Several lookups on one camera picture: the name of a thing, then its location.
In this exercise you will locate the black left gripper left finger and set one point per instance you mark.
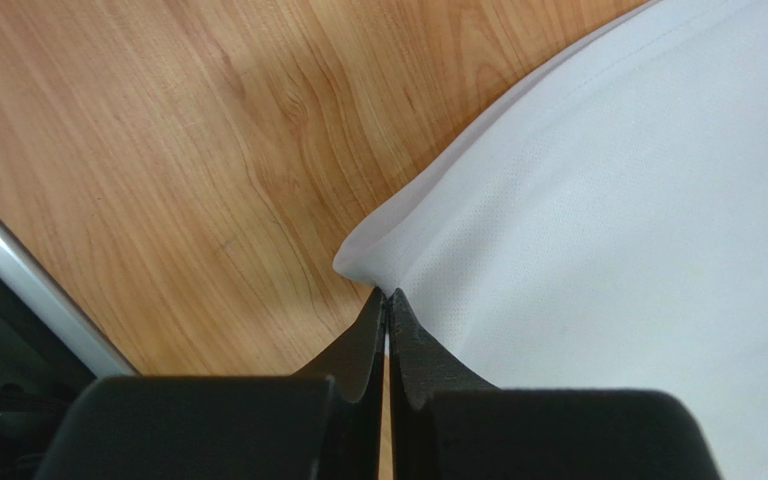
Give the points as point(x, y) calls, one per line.
point(321, 422)

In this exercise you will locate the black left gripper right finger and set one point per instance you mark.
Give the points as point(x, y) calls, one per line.
point(450, 423)

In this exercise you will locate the white t shirt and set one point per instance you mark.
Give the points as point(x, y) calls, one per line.
point(604, 223)

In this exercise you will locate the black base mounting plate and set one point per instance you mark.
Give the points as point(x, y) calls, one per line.
point(39, 379)

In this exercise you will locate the aluminium frame rail front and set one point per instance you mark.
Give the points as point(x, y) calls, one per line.
point(46, 299)

